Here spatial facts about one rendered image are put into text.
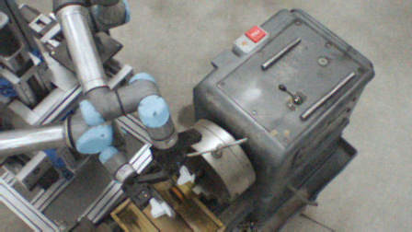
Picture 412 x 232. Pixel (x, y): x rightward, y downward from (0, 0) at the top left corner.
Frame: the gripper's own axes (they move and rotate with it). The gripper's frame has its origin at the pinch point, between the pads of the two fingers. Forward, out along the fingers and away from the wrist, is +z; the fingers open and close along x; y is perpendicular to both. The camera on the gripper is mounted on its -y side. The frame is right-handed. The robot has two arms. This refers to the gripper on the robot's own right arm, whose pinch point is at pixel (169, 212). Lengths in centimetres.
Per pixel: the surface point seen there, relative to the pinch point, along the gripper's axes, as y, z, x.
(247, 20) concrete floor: -152, -99, -107
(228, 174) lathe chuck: -22.2, 7.4, 12.3
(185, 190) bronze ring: -9.0, -1.2, 4.2
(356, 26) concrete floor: -206, -41, -107
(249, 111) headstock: -42.9, -3.0, 18.1
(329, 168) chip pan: -80, 23, -53
